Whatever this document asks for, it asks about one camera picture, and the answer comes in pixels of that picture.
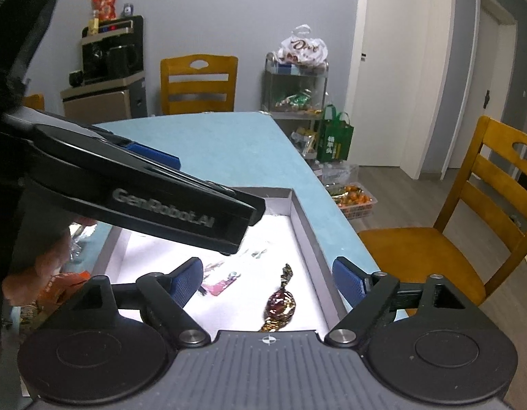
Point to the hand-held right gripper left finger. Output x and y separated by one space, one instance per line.
188 279

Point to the black gold water dispenser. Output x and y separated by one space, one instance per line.
101 102

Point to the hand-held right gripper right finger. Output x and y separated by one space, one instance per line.
351 277

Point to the metal trolley cart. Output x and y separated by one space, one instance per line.
274 89

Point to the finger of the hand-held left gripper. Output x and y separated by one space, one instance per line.
154 154
195 183

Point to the pile of wrapped candies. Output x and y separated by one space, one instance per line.
295 101

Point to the black mug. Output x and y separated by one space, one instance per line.
76 77

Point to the pack of water bottles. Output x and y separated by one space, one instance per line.
336 174

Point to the white plastic bag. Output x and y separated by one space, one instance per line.
304 49

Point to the small grey figurine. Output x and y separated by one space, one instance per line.
127 10

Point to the pink wrapped candy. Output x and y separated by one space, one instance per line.
222 284

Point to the red snack bag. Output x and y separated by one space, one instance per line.
105 4

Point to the small yellow bottle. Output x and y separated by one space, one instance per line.
94 23

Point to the person's left hand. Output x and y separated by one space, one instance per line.
45 264

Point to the clear bin of orange candies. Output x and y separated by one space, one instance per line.
353 198

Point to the green shopping bag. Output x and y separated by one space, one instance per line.
333 141

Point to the white door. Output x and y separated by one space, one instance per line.
494 72
387 72

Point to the grey cardboard box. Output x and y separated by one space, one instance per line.
284 239

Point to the brown gold wrapped candy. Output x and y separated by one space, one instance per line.
280 303

